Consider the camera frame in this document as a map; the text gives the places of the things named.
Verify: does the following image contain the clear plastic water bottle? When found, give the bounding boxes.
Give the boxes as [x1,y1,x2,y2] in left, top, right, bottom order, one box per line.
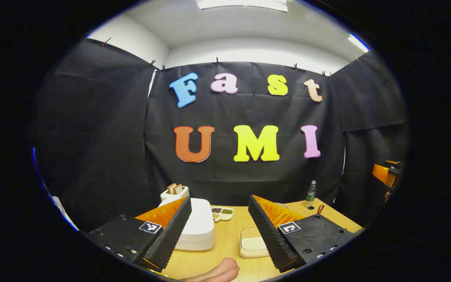
[306,180,317,208]

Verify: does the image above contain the black backdrop cloth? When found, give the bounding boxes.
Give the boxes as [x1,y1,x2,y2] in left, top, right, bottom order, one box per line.
[34,38,408,233]

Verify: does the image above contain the white divided seasoning tray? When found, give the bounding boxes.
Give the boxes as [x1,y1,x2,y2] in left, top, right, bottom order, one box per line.
[211,206,234,222]

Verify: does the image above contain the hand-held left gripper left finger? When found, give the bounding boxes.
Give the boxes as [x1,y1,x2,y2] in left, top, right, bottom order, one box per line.
[87,196,192,273]

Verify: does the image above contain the large ceiling light panel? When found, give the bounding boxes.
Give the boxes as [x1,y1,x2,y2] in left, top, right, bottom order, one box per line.
[195,0,289,12]

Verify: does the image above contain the white toaster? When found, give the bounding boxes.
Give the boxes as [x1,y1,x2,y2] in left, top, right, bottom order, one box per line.
[160,186,190,202]

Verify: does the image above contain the small ceiling light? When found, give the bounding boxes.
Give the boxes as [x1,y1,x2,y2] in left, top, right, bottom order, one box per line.
[348,34,370,52]

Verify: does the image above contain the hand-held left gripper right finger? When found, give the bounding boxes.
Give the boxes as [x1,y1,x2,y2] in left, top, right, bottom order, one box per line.
[248,195,357,273]

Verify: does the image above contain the cream square rice container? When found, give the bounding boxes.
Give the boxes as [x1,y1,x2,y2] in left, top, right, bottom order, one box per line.
[239,227,270,259]

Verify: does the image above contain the white rice cooker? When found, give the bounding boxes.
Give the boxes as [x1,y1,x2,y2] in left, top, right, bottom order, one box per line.
[158,198,215,251]

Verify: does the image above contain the white object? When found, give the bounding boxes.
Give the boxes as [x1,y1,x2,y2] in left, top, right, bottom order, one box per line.
[51,196,78,231]

